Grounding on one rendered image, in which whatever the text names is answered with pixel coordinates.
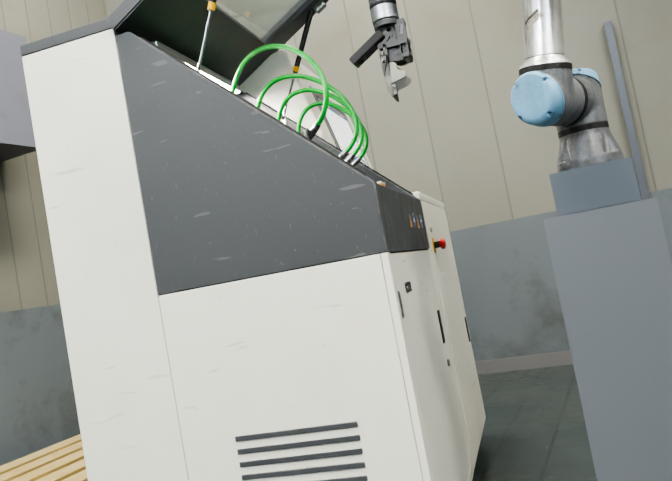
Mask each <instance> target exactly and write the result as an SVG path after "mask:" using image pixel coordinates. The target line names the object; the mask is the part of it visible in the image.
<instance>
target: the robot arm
mask: <svg viewBox="0 0 672 481"><path fill-rule="evenodd" d="M368 2H369V8H370V13H371V19H372V24H373V26H374V31H375V33H374V34H373V35H372V36H371V37H370V38H369V39H368V40H367V41H366V42H365V43H364V44H363V45H362V46H361V47H360V48H359V49H358V50H357V51H356V52H355V53H354V54H353V55H352V56H351V57H350V58H349V60H350V62H351V63H352V64H353V65H354V66H355V67H357V68H359V67H360V66H361V65H362V64H363V63H364V62H365V61H366V60H367V59H368V58H369V57H370V56H371V55H372V54H374V53H375V52H376V51H377V50H379V57H380V61H381V65H382V70H383V75H384V79H385V84H386V88H387V91H388V92H389V93H390V95H391V96H392V97H393V98H394V99H395V100H396V101H397V102H399V95H398V91H399V90H401V89H403V88H405V87H406V86H408V85H410V84H411V78H410V77H407V76H406V71H405V70H400V68H398V67H397V66H399V65H400V66H404V65H407V64H408V63H412V62H414V60H413V54H412V48H411V41H410V39H409V38H408V36H407V31H406V22H405V21H404V18H400V19H399V14H398V9H397V3H396V0H368ZM521 3H522V20H523V36H524V53H525V61H524V63H523V64H522V65H521V67H520V68H519V78H518V79H517V81H516V82H515V85H514V86H513V88H512V91H511V105H512V108H513V110H514V112H515V114H516V115H517V117H518V118H519V119H521V120H522V121H523V122H525V123H527V124H530V125H534V126H538V127H548V126H556V128H557V133H558V138H559V153H558V161H557V171H558V172H563V171H567V170H572V169H576V168H581V167H585V166H590V165H595V164H599V163H604V162H608V161H613V160H617V159H622V158H624V154H623V151H622V150H621V148H620V147H619V145H618V143H617V142H616V140H615V138H614V137H613V135H612V133H611V131H610V128H609V123H608V118H607V114H606V109H605V104H604V100H603V95H602V90H601V89H602V86H601V82H600V81H599V78H598V75H597V73H596V72H595V71H594V70H592V69H588V68H579V69H576V68H573V69H572V62H571V61H570V60H569V59H567V58H566V57H565V55H564V39H563V21H562V3H561V0H521ZM383 34H384V35H383ZM385 36H386V37H385ZM408 39H409V40H408Z"/></svg>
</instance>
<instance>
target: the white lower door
mask: <svg viewBox="0 0 672 481"><path fill-rule="evenodd" d="M390 256H391V261H392V267H393V272H394V277H395V282H396V288H397V293H398V298H399V303H400V309H401V314H402V319H403V324H404V330H405V335H406V340H407V346H408V351H409V356H410V361H411V367H412V372H413V377H414V382H415V388H416V393H417V398H418V403H419V409H420V414H421V419H422V425H423V430H424V435H425V440H426V446H427V451H428V456H429V461H430V467H431V472H432V477H433V481H467V480H468V476H469V472H470V467H471V464H470V459H469V453H468V448H467V443H466V438H465V433H464V428H463V422H462V417H461V412H460V407H459V402H458V397H457V391H456V386H455V381H454V376H453V371H452V366H451V361H450V355H449V350H448V345H447V340H446V335H445V330H444V324H443V319H442V314H441V309H440V304H439V299H438V293H437V288H436V283H435V278H434V273H433V268H432V263H431V257H430V252H429V250H424V251H414V252H404V253H393V254H390Z"/></svg>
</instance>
